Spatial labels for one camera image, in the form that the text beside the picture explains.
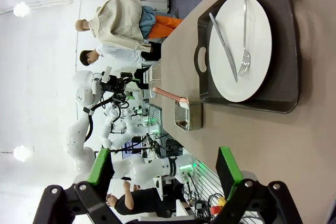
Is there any slotted aluminium mounting plate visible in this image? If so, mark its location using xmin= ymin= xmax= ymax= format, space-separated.
xmin=195 ymin=157 xmax=226 ymax=209

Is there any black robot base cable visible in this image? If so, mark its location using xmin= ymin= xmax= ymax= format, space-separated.
xmin=183 ymin=173 xmax=203 ymax=204

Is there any orange cloth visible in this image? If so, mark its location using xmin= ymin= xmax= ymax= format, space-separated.
xmin=148 ymin=15 xmax=184 ymax=40

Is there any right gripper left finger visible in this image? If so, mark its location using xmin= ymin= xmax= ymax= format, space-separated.
xmin=33 ymin=147 xmax=124 ymax=224

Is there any round ceiling light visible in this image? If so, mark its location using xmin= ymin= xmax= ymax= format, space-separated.
xmin=12 ymin=1 xmax=30 ymax=18
xmin=12 ymin=144 xmax=32 ymax=163

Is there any black robot arm cable hose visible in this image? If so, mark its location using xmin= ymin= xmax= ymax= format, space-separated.
xmin=83 ymin=91 xmax=116 ymax=142

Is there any mannequin in beige jacket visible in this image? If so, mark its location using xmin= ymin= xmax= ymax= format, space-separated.
xmin=75 ymin=0 xmax=153 ymax=53

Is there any dark brown serving tray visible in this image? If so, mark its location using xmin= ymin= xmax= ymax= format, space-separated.
xmin=194 ymin=0 xmax=301 ymax=114

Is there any silver table knife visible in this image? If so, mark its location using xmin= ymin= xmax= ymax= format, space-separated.
xmin=208 ymin=12 xmax=239 ymax=83

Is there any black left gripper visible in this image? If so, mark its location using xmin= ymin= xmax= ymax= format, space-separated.
xmin=99 ymin=71 xmax=140 ymax=110

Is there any person in white shirt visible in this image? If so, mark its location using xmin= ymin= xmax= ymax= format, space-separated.
xmin=79 ymin=41 xmax=162 ymax=68

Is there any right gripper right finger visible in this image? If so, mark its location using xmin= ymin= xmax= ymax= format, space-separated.
xmin=214 ymin=146 xmax=302 ymax=224

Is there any white wire rack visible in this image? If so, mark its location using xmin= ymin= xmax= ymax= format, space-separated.
xmin=143 ymin=62 xmax=162 ymax=83

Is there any pink handled lint roller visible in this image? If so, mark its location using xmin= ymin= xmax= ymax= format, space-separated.
xmin=152 ymin=87 xmax=190 ymax=109

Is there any rectangular stainless steel container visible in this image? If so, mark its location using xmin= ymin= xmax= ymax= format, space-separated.
xmin=174 ymin=97 xmax=203 ymax=132

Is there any computer monitor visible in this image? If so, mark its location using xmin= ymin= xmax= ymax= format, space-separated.
xmin=125 ymin=142 xmax=149 ymax=156

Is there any person in black with glasses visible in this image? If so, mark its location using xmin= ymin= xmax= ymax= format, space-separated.
xmin=106 ymin=180 xmax=186 ymax=218

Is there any red yellow emergency stop button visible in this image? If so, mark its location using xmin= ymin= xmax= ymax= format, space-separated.
xmin=211 ymin=196 xmax=226 ymax=216

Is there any blue cloth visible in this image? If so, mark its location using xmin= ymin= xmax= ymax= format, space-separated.
xmin=139 ymin=5 xmax=158 ymax=39

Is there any silver fork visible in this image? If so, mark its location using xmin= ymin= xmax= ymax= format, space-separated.
xmin=237 ymin=0 xmax=252 ymax=78

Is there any white round dinner plate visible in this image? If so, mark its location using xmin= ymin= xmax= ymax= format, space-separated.
xmin=208 ymin=0 xmax=273 ymax=103

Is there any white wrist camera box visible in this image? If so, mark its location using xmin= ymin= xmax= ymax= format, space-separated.
xmin=101 ymin=66 xmax=113 ymax=83

